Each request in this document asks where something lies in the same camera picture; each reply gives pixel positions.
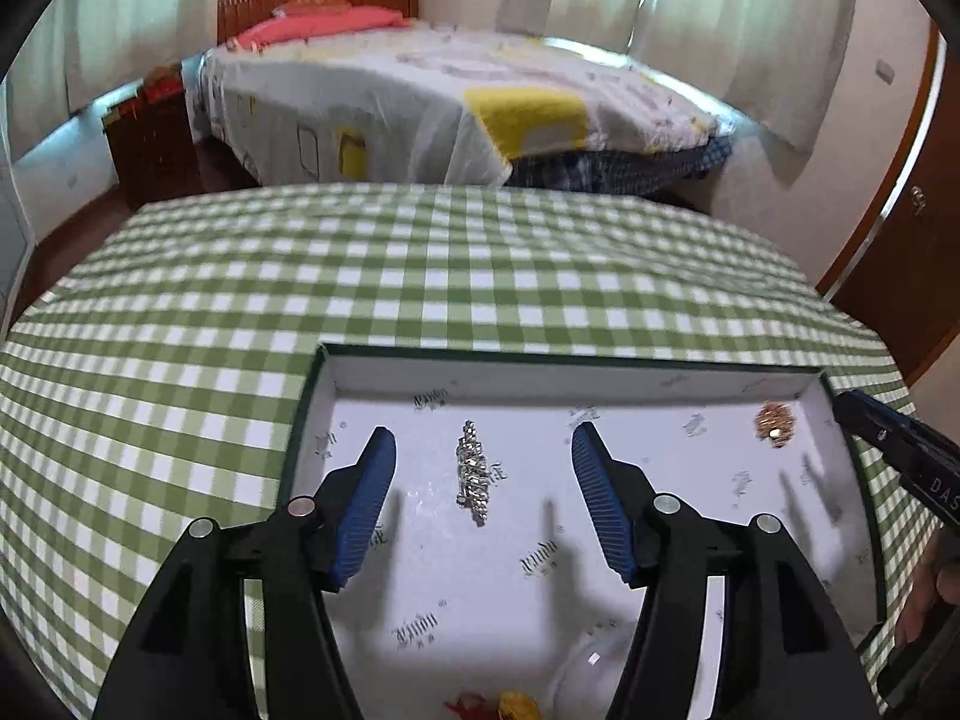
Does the dark wooden nightstand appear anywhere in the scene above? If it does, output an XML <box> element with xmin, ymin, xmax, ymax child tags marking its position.
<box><xmin>101</xmin><ymin>86</ymin><xmax>203</xmax><ymax>211</ymax></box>

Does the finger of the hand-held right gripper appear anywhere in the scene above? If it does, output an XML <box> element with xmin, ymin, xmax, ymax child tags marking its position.
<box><xmin>832</xmin><ymin>388</ymin><xmax>931</xmax><ymax>475</ymax></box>

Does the pink pillow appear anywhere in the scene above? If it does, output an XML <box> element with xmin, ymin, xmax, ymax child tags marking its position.
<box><xmin>229</xmin><ymin>4</ymin><xmax>410</xmax><ymax>50</ymax></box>

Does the dark green tray white liner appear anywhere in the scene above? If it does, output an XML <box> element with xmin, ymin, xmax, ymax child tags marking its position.
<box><xmin>281</xmin><ymin>343</ymin><xmax>901</xmax><ymax>720</ymax></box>

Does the blue plaid bed skirt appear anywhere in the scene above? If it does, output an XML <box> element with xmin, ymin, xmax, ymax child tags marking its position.
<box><xmin>510</xmin><ymin>131</ymin><xmax>740</xmax><ymax>196</ymax></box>

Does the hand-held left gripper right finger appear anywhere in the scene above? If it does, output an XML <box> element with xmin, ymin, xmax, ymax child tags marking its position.
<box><xmin>571</xmin><ymin>422</ymin><xmax>878</xmax><ymax>720</ymax></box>

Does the gold pendant with red cord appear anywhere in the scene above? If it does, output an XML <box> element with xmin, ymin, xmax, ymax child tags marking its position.
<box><xmin>444</xmin><ymin>688</ymin><xmax>542</xmax><ymax>720</ymax></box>

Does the patterned white yellow bedspread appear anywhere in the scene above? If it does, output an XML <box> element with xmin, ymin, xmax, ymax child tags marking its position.
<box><xmin>202</xmin><ymin>19</ymin><xmax>721</xmax><ymax>188</ymax></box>

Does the person's right hand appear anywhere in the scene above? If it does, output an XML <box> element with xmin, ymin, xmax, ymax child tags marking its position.
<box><xmin>895</xmin><ymin>536</ymin><xmax>947</xmax><ymax>646</ymax></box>

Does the triangular pearl rhinestone brooch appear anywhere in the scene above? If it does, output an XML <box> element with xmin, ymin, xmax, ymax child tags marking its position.
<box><xmin>453</xmin><ymin>418</ymin><xmax>497</xmax><ymax>524</ymax></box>

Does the green white checkered tablecloth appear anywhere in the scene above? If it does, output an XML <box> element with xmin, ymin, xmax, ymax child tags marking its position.
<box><xmin>0</xmin><ymin>184</ymin><xmax>923</xmax><ymax>720</ymax></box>

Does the glass wardrobe sliding door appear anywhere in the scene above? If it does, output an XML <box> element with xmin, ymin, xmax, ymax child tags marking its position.
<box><xmin>0</xmin><ymin>165</ymin><xmax>35</xmax><ymax>331</ymax></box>

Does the gold rhinestone brooch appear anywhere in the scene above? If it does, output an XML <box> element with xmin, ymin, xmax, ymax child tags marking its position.
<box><xmin>754</xmin><ymin>401</ymin><xmax>796</xmax><ymax>447</ymax></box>

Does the brown wooden door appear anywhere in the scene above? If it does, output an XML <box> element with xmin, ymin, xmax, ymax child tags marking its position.
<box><xmin>817</xmin><ymin>22</ymin><xmax>960</xmax><ymax>383</ymax></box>

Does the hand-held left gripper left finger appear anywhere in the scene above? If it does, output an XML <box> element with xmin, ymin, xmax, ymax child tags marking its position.
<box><xmin>94</xmin><ymin>424</ymin><xmax>397</xmax><ymax>720</ymax></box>

